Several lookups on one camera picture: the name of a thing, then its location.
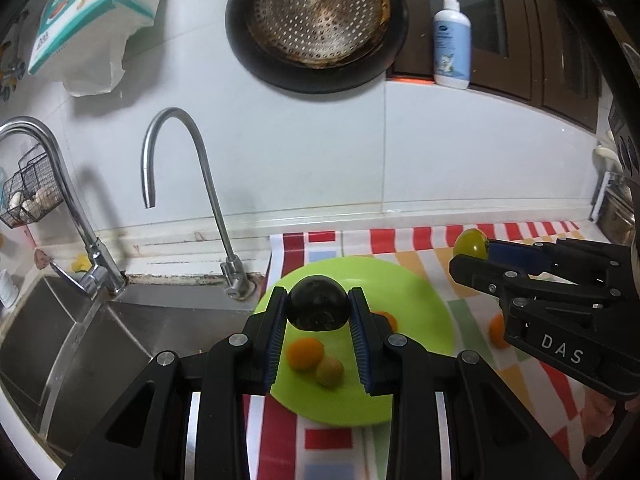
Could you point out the perforated metal strainer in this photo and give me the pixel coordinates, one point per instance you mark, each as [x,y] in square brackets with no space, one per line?
[320,10]

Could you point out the striped colourful table mat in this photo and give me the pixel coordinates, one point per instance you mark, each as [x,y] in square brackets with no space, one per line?
[325,437]

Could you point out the tan kiwi front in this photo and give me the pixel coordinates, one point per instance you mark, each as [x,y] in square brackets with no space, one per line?
[330,371]

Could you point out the colourful wall hook rack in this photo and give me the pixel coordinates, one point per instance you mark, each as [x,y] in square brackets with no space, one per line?
[10,75]

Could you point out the stainless steel pot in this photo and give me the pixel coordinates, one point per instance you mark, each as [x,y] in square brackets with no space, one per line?
[617,220]

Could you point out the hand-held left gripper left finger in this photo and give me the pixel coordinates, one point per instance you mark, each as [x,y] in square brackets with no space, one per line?
[275,340]

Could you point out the dark wooden cabinet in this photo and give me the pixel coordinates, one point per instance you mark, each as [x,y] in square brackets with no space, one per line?
[520,75]

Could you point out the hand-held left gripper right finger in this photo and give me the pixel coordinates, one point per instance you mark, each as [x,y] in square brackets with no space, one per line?
[361,345]

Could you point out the white dish rack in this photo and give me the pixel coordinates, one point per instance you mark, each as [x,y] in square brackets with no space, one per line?
[597,200]

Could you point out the green plate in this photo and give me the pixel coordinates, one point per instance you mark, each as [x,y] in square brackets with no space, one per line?
[415,305]

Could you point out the stainless steel sink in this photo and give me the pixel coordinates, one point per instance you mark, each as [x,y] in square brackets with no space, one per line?
[75,340]

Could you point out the large chrome faucet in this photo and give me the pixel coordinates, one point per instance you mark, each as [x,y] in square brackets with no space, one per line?
[95,255]

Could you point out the dark purple plum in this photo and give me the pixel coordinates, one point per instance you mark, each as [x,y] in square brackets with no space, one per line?
[317,300]

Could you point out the thin gooseneck faucet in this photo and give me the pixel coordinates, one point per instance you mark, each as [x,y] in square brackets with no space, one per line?
[232,270]

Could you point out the orange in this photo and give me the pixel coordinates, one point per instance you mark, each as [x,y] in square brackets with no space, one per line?
[389,321]
[305,352]
[496,332]

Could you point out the paper towel pack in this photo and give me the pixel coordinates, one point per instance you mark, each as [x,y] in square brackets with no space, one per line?
[100,10]

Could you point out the person's right hand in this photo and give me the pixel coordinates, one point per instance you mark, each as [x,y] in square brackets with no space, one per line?
[597,410]

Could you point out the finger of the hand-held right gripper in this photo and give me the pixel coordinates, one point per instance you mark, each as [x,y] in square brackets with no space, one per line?
[480,277]
[520,255]

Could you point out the white pump bottle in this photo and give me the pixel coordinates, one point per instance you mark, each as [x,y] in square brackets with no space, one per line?
[452,50]

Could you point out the black frying pan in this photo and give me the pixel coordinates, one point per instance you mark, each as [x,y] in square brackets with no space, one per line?
[260,65]

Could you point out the green yellow tomato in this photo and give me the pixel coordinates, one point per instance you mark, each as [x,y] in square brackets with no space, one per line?
[470,242]

